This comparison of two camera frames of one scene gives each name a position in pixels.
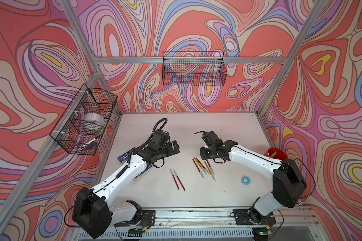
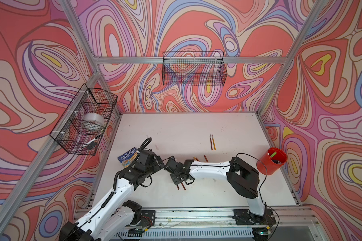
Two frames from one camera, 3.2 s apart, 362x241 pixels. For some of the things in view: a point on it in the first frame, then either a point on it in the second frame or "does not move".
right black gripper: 202,154 to 176,182
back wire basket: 193,68 does not move
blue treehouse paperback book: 123,159 does not move
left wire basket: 80,130 does not move
